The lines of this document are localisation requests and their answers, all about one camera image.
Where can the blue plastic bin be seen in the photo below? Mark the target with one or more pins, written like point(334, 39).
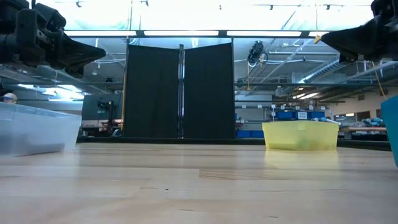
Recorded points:
point(391, 130)

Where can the wooden workbench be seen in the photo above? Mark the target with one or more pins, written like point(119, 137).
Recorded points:
point(363, 128)

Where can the clear plastic bin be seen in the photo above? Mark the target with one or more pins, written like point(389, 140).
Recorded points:
point(40, 130)

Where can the black folding room divider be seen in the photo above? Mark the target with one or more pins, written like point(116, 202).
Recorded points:
point(152, 93)

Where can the black tripod device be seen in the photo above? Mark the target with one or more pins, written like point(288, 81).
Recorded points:
point(104, 105)

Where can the silver ventilation duct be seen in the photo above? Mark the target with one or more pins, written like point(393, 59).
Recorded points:
point(323, 71)

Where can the blue storage bin white label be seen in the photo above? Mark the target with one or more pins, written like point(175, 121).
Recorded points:
point(302, 115)

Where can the yellow plastic bin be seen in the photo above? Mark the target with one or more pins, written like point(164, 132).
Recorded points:
point(300, 133)

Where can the person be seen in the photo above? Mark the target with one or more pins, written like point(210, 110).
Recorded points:
point(10, 99)

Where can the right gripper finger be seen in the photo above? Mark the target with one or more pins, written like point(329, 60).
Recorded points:
point(354, 40)
point(348, 59)

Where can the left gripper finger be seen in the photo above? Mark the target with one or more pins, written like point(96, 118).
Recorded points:
point(74, 53)
point(75, 72)

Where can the blue storage crate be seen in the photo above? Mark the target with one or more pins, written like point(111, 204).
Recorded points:
point(243, 134)
point(257, 134)

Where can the yellow hanging tag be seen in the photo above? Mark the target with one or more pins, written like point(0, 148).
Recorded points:
point(317, 39)

